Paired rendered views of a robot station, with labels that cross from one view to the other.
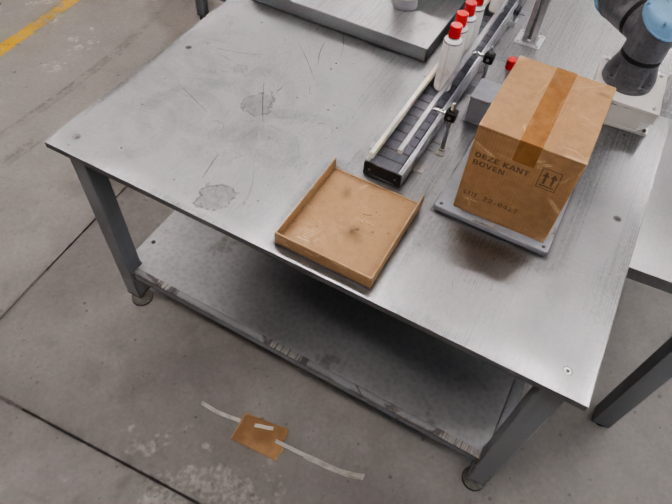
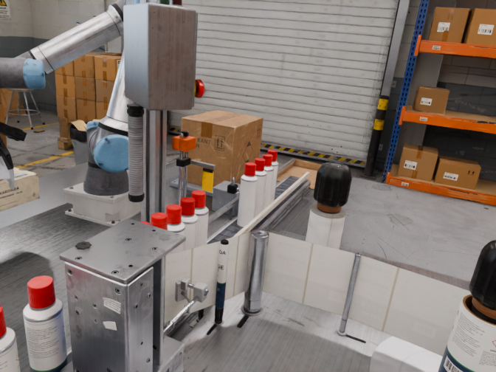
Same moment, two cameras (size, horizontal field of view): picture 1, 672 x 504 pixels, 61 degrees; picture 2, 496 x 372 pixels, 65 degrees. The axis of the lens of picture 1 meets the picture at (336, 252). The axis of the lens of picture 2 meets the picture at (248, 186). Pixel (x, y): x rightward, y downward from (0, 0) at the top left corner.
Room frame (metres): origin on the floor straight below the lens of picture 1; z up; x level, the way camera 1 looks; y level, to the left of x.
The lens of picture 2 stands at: (2.74, -0.40, 1.42)
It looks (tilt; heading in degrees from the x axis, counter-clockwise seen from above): 20 degrees down; 178
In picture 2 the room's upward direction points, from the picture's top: 5 degrees clockwise
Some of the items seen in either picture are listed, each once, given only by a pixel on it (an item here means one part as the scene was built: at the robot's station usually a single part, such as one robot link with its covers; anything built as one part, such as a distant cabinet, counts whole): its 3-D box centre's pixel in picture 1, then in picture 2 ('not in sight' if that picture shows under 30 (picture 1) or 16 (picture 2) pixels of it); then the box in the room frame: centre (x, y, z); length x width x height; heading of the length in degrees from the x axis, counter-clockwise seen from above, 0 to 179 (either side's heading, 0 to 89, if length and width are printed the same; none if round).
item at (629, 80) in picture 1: (635, 65); (107, 174); (1.49, -0.82, 0.97); 0.15 x 0.15 x 0.10
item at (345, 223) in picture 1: (351, 218); (308, 174); (0.92, -0.03, 0.85); 0.30 x 0.26 x 0.04; 155
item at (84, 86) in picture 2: not in sight; (114, 101); (-2.39, -2.01, 0.57); 1.20 x 0.85 x 1.14; 161
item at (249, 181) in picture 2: (471, 24); (247, 195); (1.61, -0.35, 0.98); 0.05 x 0.05 x 0.20
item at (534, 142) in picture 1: (531, 148); (222, 147); (1.08, -0.46, 0.99); 0.30 x 0.24 x 0.27; 156
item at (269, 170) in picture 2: (454, 45); (264, 184); (1.49, -0.29, 0.98); 0.05 x 0.05 x 0.20
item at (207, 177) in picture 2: not in sight; (207, 180); (1.82, -0.46, 1.09); 0.03 x 0.01 x 0.06; 65
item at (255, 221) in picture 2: (448, 51); (262, 215); (1.58, -0.29, 0.90); 1.07 x 0.01 x 0.02; 155
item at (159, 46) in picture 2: not in sight; (159, 57); (1.89, -0.57, 1.38); 0.17 x 0.10 x 0.19; 30
